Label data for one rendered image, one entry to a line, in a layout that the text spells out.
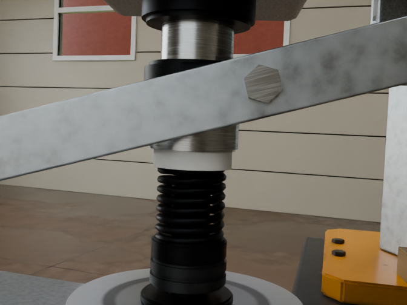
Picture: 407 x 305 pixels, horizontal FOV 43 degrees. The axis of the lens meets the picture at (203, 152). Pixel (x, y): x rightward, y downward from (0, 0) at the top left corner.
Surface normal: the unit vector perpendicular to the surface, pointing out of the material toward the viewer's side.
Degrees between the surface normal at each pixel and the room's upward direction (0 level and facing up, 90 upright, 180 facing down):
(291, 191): 90
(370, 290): 90
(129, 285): 0
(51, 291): 0
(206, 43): 90
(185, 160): 90
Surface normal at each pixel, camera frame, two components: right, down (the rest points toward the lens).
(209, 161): 0.42, 0.07
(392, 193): -0.96, -0.03
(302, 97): -0.05, 0.05
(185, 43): -0.34, 0.04
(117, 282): 0.04, -1.00
